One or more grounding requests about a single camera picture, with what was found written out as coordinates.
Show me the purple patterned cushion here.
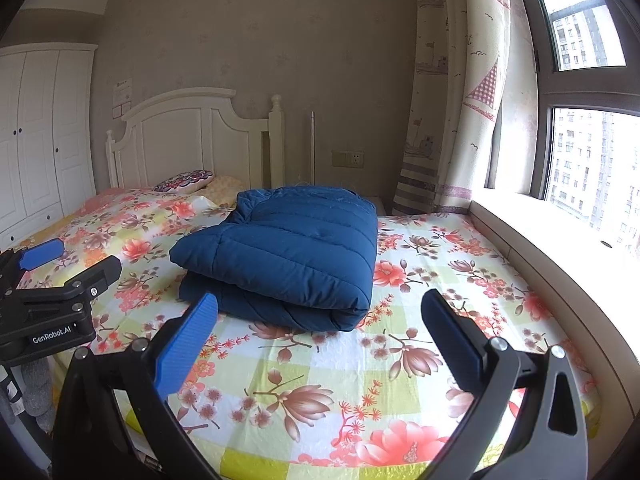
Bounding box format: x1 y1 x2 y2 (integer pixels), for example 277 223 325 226
152 170 216 194

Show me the beige window sill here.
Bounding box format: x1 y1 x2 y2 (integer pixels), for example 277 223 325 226
470 195 640 411

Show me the white wardrobe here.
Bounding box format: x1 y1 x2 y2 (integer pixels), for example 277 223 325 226
0 42 99 251

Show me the floral bed sheet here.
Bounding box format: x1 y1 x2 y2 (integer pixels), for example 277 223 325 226
10 187 601 473

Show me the white wooden headboard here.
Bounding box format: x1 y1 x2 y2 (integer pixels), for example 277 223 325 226
105 88 286 192

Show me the blue quilted jacket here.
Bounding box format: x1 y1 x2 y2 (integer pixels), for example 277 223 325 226
169 186 379 333

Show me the person's left hand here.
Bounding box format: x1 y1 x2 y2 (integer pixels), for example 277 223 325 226
19 357 55 433

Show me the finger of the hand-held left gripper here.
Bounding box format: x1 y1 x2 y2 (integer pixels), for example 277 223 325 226
15 255 122 308
0 238 66 292

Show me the pale pink pillow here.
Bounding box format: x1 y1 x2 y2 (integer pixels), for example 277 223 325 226
82 187 153 211

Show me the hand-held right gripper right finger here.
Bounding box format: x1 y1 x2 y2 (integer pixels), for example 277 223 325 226
421 289 588 480

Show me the dark framed window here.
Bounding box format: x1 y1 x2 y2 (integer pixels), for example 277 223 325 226
505 0 640 261

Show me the printed cream curtain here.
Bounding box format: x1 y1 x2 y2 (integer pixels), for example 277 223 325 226
391 0 513 216

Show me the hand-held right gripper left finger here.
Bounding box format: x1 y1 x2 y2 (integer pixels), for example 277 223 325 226
52 292 221 480

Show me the cream pillow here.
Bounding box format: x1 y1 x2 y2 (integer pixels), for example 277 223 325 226
205 175 248 207

